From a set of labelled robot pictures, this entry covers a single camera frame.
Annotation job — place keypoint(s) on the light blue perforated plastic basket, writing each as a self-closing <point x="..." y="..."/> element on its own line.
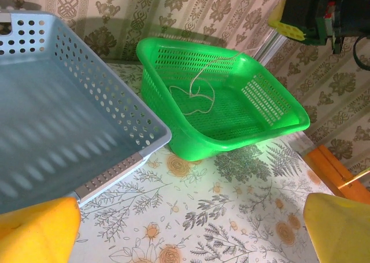
<point x="57" y="101"/>

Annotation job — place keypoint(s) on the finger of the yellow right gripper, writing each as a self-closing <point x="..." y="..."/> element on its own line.
<point x="276" y="14"/>
<point x="292" y="32"/>

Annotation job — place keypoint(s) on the green perforated plastic basket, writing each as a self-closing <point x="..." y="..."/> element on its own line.
<point x="231" y="115"/>

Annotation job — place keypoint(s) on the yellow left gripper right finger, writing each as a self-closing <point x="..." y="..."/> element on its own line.
<point x="341" y="234"/>

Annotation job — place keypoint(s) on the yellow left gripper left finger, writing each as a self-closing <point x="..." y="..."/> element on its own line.
<point x="34" y="234"/>

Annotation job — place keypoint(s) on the aluminium frame post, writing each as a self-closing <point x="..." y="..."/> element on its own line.
<point x="277" y="52"/>

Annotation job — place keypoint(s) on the orange wooden block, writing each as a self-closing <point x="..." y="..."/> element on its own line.
<point x="332" y="173"/>

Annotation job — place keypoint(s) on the floral fern print tablecloth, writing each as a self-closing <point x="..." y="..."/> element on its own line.
<point x="188" y="216"/>

